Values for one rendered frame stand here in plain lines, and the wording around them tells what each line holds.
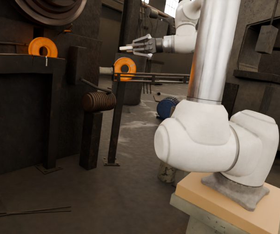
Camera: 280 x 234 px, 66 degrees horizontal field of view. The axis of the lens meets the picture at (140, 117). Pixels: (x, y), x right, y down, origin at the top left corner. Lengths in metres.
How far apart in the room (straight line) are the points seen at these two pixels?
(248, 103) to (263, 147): 2.58
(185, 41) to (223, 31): 0.54
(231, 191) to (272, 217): 0.13
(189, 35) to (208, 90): 0.60
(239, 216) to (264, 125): 0.27
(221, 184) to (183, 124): 0.28
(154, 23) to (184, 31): 8.03
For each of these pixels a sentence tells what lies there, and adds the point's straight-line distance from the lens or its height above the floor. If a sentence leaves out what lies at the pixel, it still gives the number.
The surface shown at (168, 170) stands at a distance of 1.53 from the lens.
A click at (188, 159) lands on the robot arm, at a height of 0.53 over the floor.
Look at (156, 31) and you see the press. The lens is 9.13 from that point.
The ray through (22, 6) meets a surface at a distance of 1.30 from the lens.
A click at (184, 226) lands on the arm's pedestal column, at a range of 1.22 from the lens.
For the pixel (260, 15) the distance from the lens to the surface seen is 3.46.
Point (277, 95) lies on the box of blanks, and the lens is 2.59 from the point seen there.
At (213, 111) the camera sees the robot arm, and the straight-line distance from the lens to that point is 0.61.
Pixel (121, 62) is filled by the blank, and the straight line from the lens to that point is 1.50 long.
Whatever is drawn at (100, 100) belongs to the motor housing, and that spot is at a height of 0.49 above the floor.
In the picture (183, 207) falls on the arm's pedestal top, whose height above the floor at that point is 0.32.
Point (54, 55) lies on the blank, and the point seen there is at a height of 0.73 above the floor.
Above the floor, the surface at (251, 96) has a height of 0.56.
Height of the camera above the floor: 0.76
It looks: 14 degrees down
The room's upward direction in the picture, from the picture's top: 9 degrees clockwise
